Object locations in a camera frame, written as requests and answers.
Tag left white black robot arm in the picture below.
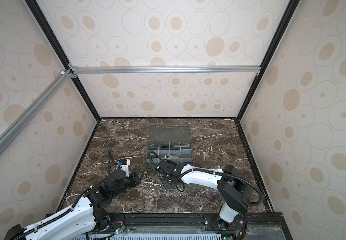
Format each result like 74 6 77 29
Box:
5 150 144 240

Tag pile of screws and nuts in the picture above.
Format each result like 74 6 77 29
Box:
148 182 164 196

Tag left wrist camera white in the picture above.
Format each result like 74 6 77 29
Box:
118 159 131 178

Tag clear plastic compartment organizer box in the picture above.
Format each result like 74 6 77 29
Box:
148 125 193 164

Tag horizontal aluminium frame bar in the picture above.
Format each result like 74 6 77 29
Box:
72 66 261 74

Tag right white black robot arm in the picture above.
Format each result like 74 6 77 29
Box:
148 151 264 224

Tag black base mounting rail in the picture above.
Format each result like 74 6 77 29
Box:
91 212 292 240

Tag left diagonal aluminium frame bar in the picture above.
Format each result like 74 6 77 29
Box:
0 70 72 156

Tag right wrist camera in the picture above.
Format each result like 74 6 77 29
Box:
158 159 179 178

